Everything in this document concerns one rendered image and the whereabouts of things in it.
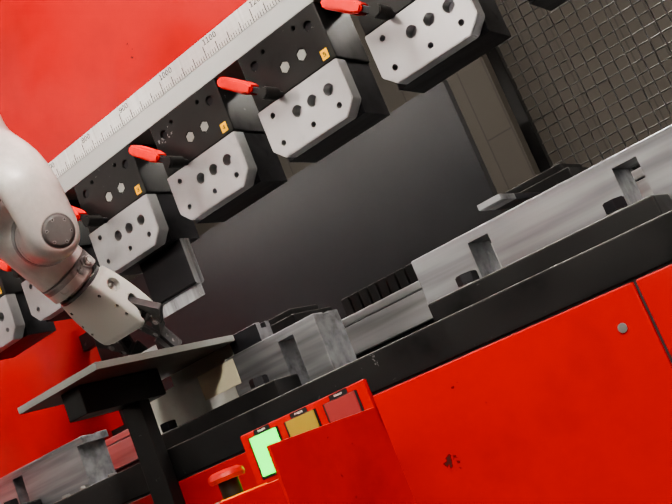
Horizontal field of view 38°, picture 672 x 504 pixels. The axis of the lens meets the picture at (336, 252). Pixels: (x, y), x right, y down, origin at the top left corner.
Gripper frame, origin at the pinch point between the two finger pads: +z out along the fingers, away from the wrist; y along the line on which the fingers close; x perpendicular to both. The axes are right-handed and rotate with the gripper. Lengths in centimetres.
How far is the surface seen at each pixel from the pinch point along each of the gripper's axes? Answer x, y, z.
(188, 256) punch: -13.0, -6.3, -4.6
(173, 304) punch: -9.9, 0.6, -0.4
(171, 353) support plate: 7.8, -10.3, -2.3
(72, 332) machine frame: -60, 84, 15
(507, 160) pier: -287, 69, 151
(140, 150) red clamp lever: -17.2, -11.7, -21.3
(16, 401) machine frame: -35, 84, 12
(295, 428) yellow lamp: 28.9, -37.5, 1.8
